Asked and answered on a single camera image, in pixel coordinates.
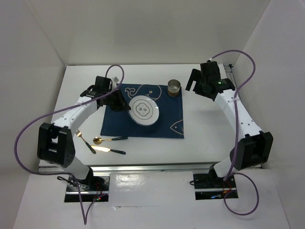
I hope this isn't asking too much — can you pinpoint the aluminium frame rail right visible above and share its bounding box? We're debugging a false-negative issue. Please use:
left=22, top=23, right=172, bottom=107
left=224, top=63, right=263, bottom=169

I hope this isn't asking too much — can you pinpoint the aluminium frame rail front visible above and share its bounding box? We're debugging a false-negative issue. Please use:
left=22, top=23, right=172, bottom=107
left=37, top=161, right=263, bottom=174

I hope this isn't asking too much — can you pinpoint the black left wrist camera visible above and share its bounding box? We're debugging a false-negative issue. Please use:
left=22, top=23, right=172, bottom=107
left=93, top=76, right=119, bottom=91

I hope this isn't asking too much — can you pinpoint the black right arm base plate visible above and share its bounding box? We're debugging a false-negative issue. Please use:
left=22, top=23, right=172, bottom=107
left=189, top=174, right=238, bottom=200

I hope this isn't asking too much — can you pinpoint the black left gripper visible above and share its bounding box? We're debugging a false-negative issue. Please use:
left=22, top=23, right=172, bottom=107
left=103, top=88, right=131, bottom=112

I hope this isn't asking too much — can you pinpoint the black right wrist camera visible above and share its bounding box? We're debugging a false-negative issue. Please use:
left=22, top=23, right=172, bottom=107
left=200, top=61, right=221, bottom=82

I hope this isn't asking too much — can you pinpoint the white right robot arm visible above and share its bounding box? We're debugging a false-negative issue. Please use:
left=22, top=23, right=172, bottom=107
left=186, top=69, right=274, bottom=187

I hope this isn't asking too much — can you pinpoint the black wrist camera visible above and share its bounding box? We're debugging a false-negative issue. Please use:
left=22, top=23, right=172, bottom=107
left=93, top=76, right=119, bottom=91
left=200, top=61, right=221, bottom=82

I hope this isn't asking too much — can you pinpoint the dark blue embroidered cloth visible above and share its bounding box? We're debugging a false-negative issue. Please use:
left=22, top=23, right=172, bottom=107
left=101, top=83, right=184, bottom=139

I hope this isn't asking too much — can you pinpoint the white round dinner plate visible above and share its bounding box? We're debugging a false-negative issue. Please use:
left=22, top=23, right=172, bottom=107
left=128, top=95, right=160, bottom=126

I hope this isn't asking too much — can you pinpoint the gold spoon black handle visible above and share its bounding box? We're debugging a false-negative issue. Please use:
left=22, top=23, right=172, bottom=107
left=93, top=136, right=128, bottom=145

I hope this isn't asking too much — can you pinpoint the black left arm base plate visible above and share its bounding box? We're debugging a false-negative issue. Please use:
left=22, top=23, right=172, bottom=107
left=61, top=174, right=110, bottom=203

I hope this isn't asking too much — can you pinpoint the gold knife black handle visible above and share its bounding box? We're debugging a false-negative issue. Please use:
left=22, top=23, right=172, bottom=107
left=91, top=146, right=126, bottom=155

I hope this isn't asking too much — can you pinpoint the aluminium frame rail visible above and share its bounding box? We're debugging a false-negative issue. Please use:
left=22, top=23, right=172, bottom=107
left=224, top=63, right=263, bottom=169
left=37, top=161, right=263, bottom=174

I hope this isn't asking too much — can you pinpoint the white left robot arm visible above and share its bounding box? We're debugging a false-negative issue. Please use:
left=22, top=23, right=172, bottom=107
left=37, top=90, right=131, bottom=190

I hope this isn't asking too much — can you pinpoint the gold fork black handle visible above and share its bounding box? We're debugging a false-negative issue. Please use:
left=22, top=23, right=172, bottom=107
left=75, top=129, right=96, bottom=154

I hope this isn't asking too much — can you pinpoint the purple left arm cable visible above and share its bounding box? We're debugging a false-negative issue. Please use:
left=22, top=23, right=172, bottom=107
left=14, top=63, right=125, bottom=225

